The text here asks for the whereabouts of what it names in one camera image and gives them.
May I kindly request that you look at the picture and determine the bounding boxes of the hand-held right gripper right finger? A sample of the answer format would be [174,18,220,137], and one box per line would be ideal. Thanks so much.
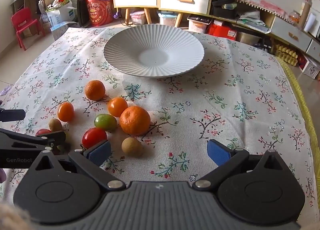
[194,139,293,192]

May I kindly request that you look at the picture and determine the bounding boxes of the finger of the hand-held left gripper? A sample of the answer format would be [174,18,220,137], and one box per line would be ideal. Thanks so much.
[0,128,67,152]
[0,108,26,123]

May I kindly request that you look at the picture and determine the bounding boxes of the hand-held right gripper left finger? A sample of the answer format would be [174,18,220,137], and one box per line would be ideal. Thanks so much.
[27,140,125,192]

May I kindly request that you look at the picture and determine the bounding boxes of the red cherry tomato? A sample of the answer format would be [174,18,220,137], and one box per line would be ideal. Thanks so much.
[82,128,107,149]
[35,128,52,137]

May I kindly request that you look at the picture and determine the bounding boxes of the brown longan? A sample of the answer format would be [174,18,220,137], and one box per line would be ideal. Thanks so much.
[48,118,63,132]
[121,137,143,157]

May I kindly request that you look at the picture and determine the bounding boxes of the green cherry tomato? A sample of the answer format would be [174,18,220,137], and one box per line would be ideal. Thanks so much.
[94,114,117,132]

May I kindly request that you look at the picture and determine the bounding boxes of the oval orange cherry tomato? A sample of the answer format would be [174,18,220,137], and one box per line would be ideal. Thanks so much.
[57,102,74,122]

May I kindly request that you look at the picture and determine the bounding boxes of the large tangerine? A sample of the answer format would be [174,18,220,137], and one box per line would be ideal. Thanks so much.
[119,106,151,136]

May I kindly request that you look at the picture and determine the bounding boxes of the round orange cherry tomato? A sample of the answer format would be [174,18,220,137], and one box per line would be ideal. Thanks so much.
[107,97,128,118]

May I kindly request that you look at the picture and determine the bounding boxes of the small tangerine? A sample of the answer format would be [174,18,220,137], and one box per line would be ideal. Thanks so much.
[84,80,106,101]

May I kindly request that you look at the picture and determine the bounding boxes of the white ribbed plate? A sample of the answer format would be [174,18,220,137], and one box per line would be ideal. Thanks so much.
[103,25,205,78]

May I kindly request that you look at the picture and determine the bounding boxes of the floral tablecloth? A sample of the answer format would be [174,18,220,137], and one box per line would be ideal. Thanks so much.
[0,27,316,208]

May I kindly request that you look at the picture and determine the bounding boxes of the beige fuzzy sleeve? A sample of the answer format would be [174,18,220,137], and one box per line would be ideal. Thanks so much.
[0,201,32,230]

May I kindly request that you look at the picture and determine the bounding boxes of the red plastic child chair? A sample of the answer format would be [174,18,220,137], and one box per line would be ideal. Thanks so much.
[11,7,46,51]

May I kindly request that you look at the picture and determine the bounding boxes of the yellow cloth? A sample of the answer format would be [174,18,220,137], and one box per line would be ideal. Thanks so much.
[275,57,320,195]

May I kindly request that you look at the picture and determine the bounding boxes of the small blue white box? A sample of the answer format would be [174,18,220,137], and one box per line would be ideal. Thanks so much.
[50,22,78,41]

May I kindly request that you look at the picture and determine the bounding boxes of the white box of toys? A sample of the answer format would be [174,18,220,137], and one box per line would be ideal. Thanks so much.
[45,0,77,27]

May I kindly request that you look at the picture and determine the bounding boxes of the yellow egg cartons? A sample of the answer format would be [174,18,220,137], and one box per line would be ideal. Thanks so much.
[275,43,299,67]

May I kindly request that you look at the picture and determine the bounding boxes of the red cardboard box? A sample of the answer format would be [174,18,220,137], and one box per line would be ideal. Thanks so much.
[207,20,238,41]

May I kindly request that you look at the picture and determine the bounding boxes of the black panel heater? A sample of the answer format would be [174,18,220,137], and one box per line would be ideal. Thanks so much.
[76,0,90,28]

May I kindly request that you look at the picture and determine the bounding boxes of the white printed box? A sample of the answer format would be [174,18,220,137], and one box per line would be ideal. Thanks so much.
[301,55,320,79]

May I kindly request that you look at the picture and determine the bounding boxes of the clear plastic storage box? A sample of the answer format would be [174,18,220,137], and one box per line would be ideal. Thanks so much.
[130,10,148,25]
[158,13,179,27]
[187,15,212,33]

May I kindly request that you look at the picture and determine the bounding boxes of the red printed bucket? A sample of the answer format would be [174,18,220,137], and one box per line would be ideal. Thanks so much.
[86,0,114,27]

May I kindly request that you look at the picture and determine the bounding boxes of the pile of papers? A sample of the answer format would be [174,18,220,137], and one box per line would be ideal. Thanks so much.
[237,10,272,33]

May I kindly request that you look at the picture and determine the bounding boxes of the long wooden media cabinet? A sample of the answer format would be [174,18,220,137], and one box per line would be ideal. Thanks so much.
[210,0,320,57]

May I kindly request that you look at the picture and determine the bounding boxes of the black open case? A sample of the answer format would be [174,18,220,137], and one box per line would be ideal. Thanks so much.
[212,0,238,19]

